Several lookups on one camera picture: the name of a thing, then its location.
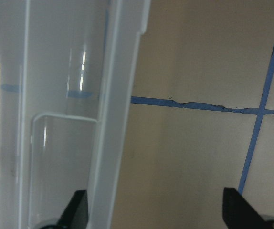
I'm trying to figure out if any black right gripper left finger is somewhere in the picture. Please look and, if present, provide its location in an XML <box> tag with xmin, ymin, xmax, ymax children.
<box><xmin>56</xmin><ymin>190</ymin><xmax>89</xmax><ymax>229</ymax></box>

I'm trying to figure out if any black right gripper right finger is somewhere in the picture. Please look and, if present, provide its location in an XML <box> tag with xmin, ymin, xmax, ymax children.
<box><xmin>222</xmin><ymin>188</ymin><xmax>266</xmax><ymax>229</ymax></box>

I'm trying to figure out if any clear plastic box lid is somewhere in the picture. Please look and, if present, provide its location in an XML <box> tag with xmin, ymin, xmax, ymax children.
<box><xmin>0</xmin><ymin>0</ymin><xmax>151</xmax><ymax>229</ymax></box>

